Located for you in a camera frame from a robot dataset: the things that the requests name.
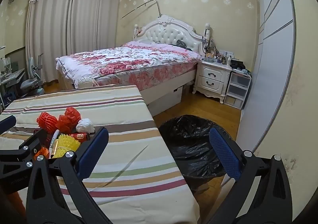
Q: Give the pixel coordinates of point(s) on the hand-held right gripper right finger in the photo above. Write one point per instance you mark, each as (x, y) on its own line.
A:
(224, 154)

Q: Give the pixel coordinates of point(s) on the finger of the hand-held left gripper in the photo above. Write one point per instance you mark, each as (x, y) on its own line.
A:
(29, 144)
(7, 123)

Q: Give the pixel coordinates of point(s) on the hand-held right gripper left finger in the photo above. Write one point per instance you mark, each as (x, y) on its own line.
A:
(92, 149)

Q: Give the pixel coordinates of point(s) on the orange labelled bottle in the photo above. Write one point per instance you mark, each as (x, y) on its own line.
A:
(41, 153)

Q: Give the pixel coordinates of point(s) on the red labelled bottle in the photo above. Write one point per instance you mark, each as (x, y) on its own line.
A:
(79, 137)

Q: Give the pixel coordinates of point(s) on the white paper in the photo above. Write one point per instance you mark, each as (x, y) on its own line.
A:
(85, 125)

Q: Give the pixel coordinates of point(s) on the white marker pen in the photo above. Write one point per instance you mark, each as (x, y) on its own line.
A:
(54, 142)

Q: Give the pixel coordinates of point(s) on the yellow foam fruit net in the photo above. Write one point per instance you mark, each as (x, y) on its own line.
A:
(65, 144)

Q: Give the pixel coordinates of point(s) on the bin with black bag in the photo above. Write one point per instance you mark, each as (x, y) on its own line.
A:
(191, 144)

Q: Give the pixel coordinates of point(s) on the grey desk chair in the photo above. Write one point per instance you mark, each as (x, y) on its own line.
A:
(31, 84)

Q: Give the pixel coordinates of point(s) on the striped tablecloth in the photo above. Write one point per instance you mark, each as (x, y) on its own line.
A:
(129, 119)

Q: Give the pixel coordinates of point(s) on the grey study desk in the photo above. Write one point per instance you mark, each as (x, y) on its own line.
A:
(12, 74)

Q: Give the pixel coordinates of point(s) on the plastic drawer unit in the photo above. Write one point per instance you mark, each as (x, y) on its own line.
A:
(237, 87)

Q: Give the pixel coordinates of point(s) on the white storage box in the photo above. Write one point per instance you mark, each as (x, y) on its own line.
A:
(169, 99)

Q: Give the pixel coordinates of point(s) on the white nightstand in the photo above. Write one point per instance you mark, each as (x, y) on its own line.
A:
(211, 77)

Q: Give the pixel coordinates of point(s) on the black bag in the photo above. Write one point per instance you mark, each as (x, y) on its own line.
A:
(237, 64)

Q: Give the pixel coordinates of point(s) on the floral pink blanket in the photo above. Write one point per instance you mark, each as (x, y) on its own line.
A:
(124, 62)

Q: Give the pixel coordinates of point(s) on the group of small bottles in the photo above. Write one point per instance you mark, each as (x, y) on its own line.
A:
(216, 56)

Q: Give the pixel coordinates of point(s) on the beige curtain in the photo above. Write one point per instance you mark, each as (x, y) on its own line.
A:
(49, 27)
(97, 20)

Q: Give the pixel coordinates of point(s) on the dark clothing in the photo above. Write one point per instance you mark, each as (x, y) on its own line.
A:
(181, 43)

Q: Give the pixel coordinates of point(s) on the white wardrobe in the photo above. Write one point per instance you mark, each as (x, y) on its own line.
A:
(268, 40)

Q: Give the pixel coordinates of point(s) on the white tufted bed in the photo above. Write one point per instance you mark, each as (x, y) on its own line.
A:
(169, 32)

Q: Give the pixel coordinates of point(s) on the thin metal rod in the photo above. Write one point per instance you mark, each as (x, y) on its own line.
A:
(141, 6)

